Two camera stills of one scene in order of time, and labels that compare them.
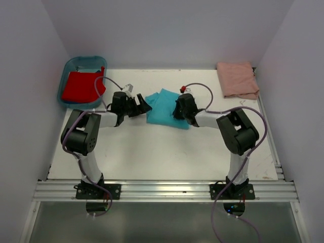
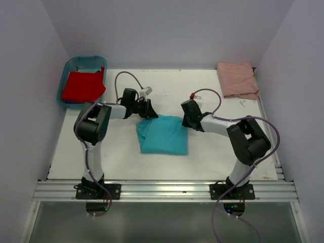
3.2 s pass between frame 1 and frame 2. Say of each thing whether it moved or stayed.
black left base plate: stayed
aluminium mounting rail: stayed
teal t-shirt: moved
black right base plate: stayed
